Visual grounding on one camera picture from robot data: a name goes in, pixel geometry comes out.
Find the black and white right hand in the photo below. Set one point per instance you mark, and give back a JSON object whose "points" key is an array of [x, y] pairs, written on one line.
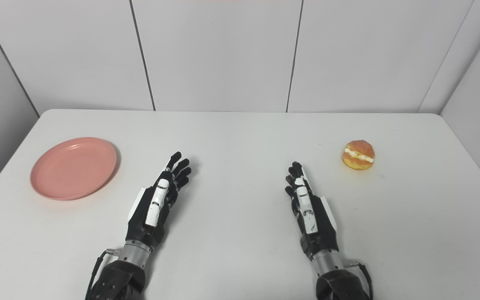
{"points": [[317, 225]]}

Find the black and white left hand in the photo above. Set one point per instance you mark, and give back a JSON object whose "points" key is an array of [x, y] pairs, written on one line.
{"points": [[148, 216]]}

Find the cream puff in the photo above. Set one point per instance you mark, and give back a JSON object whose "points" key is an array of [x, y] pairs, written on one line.
{"points": [[357, 160]]}

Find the pink round plate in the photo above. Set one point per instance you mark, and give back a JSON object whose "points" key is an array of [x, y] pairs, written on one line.
{"points": [[73, 168]]}

